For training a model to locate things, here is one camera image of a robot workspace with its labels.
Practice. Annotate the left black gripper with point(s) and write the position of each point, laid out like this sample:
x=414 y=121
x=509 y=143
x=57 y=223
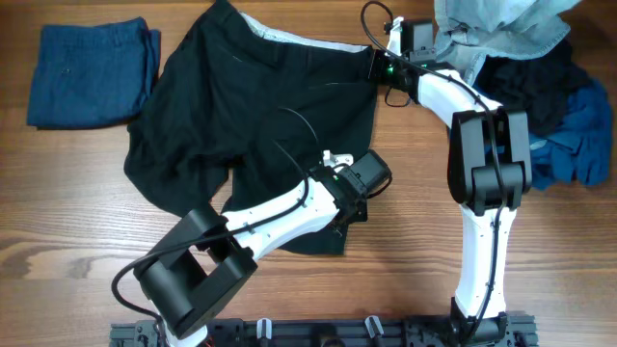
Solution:
x=351 y=212

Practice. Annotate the light blue denim garment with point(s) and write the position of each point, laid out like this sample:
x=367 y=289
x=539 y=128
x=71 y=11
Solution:
x=470 y=31

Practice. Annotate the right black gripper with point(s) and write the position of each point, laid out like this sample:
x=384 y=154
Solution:
x=381 y=64

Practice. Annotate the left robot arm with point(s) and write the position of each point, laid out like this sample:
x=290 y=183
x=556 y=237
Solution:
x=195 y=270

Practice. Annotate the black shorts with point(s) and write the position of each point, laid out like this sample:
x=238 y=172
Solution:
x=243 y=103

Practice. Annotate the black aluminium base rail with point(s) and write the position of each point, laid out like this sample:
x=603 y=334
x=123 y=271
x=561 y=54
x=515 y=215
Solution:
x=414 y=331

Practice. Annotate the blue crumpled garment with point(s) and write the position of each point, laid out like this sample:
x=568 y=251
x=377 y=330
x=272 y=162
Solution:
x=579 y=148

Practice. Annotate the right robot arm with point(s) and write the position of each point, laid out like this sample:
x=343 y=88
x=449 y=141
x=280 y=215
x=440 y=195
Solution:
x=488 y=172

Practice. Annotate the folded navy blue shorts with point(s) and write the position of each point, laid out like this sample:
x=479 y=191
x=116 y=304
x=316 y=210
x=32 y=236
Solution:
x=93 y=76

